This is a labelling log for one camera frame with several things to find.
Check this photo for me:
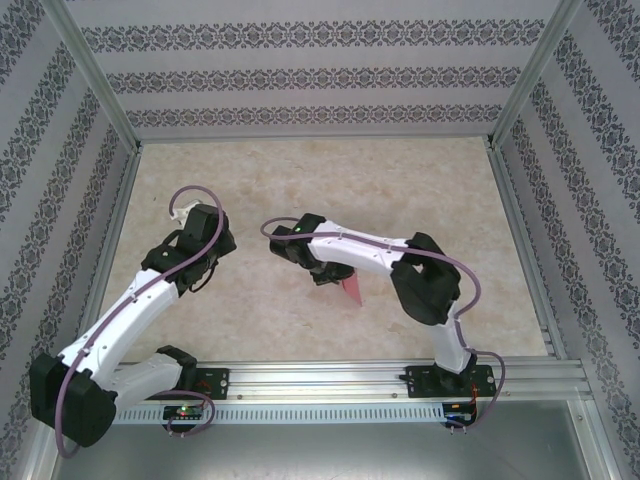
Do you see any wide aluminium base rail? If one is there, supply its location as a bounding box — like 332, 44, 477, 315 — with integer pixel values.
47, 363, 594, 404

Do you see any slotted grey cable duct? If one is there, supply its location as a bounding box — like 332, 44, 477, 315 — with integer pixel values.
112, 403, 446, 425

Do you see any grey metal sheet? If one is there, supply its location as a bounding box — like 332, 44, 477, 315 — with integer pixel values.
42, 402, 601, 480

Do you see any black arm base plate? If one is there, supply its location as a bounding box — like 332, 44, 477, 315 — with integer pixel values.
405, 364, 496, 400
141, 367, 232, 401

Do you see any purple cable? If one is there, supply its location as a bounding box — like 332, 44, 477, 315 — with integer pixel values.
259, 216, 509, 436
52, 185, 224, 459

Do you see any aluminium side rail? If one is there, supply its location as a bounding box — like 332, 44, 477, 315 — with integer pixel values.
487, 139, 571, 361
68, 142, 146, 365

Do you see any aluminium frame post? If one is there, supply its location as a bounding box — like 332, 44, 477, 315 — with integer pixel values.
569, 394, 624, 480
42, 0, 144, 151
487, 0, 586, 151
19, 399, 69, 480

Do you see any pink paper sheet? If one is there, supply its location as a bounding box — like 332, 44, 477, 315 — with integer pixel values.
341, 272, 365, 307

